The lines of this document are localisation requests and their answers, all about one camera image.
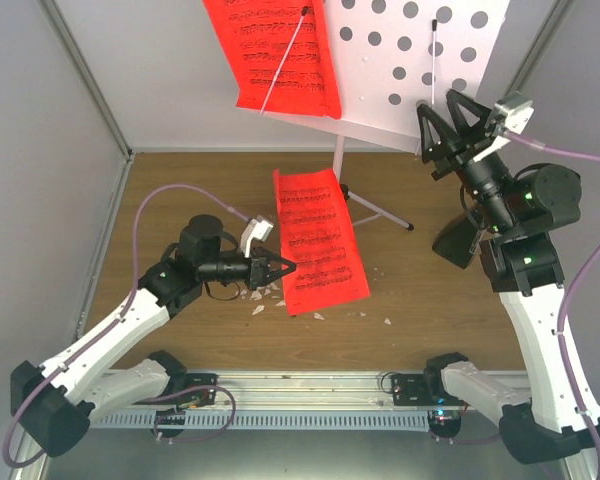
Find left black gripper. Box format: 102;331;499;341
200;247;297;291

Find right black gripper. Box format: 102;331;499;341
416;90;516;233

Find red sheet music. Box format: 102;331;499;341
273;169;370;316
204;0;342;120

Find white tripod music stand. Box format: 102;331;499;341
257;0;511;232

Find black metronome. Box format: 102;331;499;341
432;210;483;269

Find clear plastic metronome cover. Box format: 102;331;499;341
468;224;485;262

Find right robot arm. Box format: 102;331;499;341
417;89;600;464

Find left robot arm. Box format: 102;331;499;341
8;214;296;457

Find white debris pile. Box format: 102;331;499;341
239;282;286;316

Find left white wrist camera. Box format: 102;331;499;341
239;216;274;258

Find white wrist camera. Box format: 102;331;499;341
239;216;274;258
472;92;534;162

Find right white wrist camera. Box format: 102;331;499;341
472;92;534;162

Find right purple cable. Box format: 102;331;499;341
504;130;600;480

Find purple cable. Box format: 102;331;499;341
2;183;254;469
504;130;600;480

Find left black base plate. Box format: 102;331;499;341
144;372;219;409

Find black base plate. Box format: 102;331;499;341
144;372;219;409
390;373;432;407

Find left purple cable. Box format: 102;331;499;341
2;183;254;469

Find aluminium rail with cable duct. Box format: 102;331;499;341
9;369;531;469

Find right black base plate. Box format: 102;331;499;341
390;373;432;407

